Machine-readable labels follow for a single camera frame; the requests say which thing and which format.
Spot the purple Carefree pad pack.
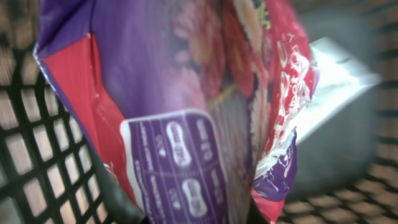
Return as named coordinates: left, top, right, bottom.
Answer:
left=34, top=0, right=318, bottom=223

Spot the white conditioner tube gold cap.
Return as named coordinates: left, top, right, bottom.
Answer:
left=294, top=37, right=381, bottom=145

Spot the grey plastic shopping basket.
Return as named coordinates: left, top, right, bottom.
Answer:
left=1, top=1, right=397, bottom=223

